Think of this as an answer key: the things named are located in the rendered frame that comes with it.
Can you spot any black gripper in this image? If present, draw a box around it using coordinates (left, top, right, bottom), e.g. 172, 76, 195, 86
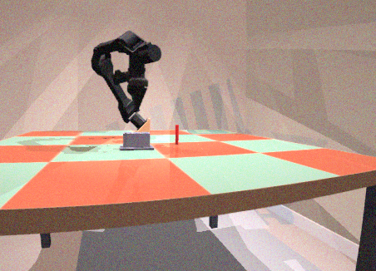
127, 64, 148, 110

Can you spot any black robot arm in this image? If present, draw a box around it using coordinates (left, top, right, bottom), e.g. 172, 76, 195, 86
91, 31, 162, 130

